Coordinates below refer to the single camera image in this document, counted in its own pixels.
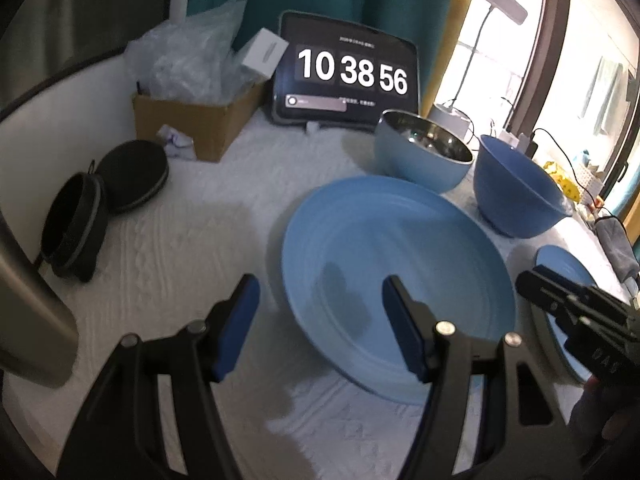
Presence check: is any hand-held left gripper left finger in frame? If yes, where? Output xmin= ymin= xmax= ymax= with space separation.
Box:
xmin=55 ymin=274 xmax=261 ymax=480

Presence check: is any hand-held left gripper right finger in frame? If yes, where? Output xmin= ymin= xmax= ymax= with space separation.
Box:
xmin=382 ymin=275 xmax=586 ymax=480

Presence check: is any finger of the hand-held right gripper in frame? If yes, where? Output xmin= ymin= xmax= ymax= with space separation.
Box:
xmin=515 ymin=271 xmax=576 ymax=321
xmin=532 ymin=265 xmax=601 ymax=301

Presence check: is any small blue plate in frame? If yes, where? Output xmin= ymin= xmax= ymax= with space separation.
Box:
xmin=531 ymin=245 xmax=601 ymax=386

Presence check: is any large light blue plate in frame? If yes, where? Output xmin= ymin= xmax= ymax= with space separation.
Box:
xmin=280 ymin=176 xmax=517 ymax=406

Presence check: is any pale blue steel-lined bowl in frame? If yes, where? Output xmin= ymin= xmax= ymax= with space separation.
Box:
xmin=374 ymin=109 xmax=475 ymax=195

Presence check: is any grey cloth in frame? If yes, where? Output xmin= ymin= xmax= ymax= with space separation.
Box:
xmin=595 ymin=215 xmax=640 ymax=283

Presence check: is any yellow packet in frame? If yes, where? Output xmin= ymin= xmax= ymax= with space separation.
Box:
xmin=542 ymin=160 xmax=581 ymax=203

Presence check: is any white basket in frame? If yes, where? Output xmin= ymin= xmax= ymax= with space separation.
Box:
xmin=575 ymin=160 xmax=608 ymax=192

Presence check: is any black round zip case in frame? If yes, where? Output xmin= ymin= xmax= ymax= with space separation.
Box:
xmin=40 ymin=140 xmax=170 ymax=283

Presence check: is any crumpled paper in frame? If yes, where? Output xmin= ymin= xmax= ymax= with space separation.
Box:
xmin=157 ymin=125 xmax=193 ymax=157

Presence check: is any light blue hanging towel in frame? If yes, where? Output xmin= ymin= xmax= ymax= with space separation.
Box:
xmin=582 ymin=57 xmax=626 ymax=136

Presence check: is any cardboard box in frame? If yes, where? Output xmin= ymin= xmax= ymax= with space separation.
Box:
xmin=132 ymin=80 xmax=268 ymax=163

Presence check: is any grey curved object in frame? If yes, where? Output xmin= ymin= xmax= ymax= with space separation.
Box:
xmin=0 ymin=210 xmax=78 ymax=388

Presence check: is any yellow curtain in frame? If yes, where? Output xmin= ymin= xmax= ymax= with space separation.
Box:
xmin=420 ymin=0 xmax=483 ymax=116

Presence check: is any tablet showing clock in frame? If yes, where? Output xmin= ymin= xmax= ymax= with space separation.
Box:
xmin=272 ymin=10 xmax=421 ymax=128

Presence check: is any small white box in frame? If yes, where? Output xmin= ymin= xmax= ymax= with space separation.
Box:
xmin=235 ymin=27 xmax=288 ymax=83

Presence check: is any clear plastic bag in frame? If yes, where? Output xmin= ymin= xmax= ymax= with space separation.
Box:
xmin=124 ymin=0 xmax=261 ymax=103

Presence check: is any black adapter cable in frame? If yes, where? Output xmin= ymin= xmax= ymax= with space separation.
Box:
xmin=531 ymin=127 xmax=601 ymax=203

